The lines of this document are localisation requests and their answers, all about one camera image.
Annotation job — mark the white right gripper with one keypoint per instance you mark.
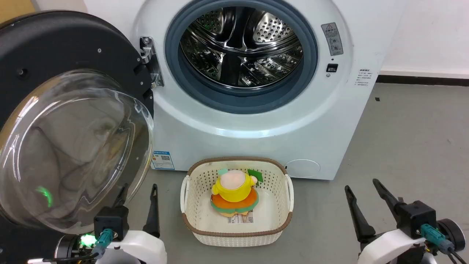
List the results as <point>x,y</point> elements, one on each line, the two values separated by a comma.
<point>388,247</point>

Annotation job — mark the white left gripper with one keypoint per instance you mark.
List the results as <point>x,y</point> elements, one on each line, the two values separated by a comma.
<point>143,249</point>

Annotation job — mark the white front-load washing machine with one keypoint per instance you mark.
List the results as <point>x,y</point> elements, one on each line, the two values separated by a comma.
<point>256,146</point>

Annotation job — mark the black door latch slot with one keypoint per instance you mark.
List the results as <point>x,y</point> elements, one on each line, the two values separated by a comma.
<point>332,68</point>

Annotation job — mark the metal washer door hinge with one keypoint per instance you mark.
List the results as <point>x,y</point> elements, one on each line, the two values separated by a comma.
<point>148,47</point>

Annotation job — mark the black round glass washer door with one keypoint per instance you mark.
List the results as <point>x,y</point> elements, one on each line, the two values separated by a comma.
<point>55,44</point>

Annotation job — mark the blue energy label sticker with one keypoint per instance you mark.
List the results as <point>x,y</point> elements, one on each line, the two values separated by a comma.
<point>162,160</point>

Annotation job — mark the round white filter cover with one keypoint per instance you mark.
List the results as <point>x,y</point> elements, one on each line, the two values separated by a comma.
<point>302,168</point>

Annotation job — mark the yellow orange plush doll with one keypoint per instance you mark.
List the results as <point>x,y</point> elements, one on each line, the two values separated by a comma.
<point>234,192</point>

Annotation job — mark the white perforated laundry basket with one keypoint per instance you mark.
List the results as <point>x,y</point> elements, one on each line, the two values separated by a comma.
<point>273,205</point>

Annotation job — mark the white printed doll tag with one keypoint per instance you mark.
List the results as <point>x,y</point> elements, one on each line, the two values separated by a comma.
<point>240,219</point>

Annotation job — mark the white text label sticker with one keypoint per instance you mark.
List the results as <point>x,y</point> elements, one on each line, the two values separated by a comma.
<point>363,77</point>

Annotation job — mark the grey warning sticker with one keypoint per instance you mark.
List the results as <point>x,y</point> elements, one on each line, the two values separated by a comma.
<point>332,38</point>

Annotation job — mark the steel perforated washer drum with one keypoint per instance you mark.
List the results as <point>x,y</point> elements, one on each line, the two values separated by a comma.
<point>242,36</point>

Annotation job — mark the light wooden panel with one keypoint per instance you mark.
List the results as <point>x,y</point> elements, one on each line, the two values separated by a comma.
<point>14,9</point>

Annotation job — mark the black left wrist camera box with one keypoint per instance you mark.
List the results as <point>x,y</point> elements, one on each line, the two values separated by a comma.
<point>111,222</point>

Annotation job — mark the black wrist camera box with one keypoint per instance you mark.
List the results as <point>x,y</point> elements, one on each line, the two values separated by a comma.
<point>111,222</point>
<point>417,216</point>

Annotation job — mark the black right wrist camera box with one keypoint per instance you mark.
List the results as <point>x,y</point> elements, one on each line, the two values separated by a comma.
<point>417,216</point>

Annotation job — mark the black wall baseboard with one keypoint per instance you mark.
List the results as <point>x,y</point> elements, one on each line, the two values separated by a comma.
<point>421,80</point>

